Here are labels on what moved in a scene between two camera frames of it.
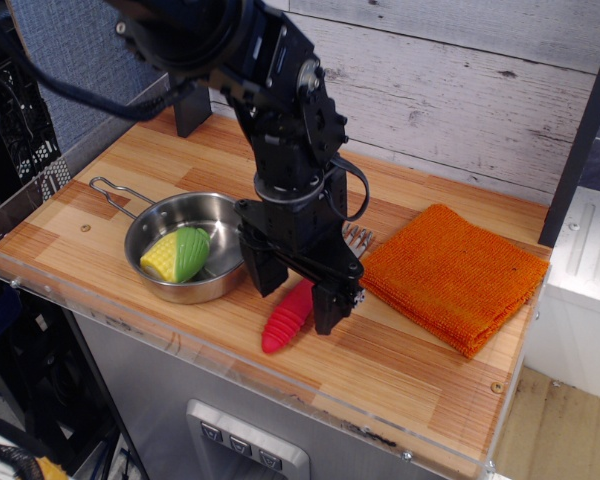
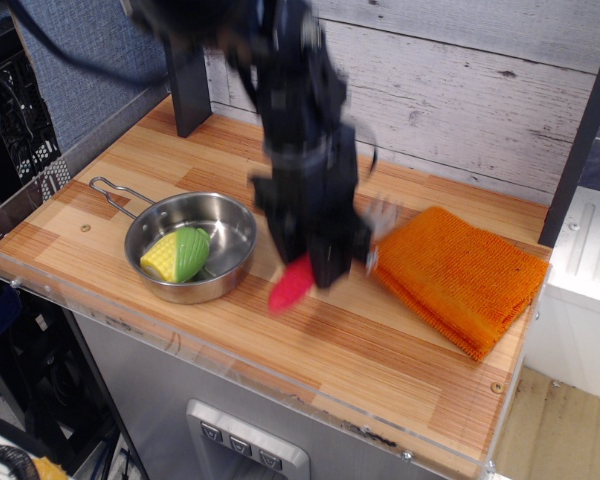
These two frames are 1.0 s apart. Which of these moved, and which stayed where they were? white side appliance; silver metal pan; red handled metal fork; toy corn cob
Moved: red handled metal fork
Stayed: white side appliance; toy corn cob; silver metal pan
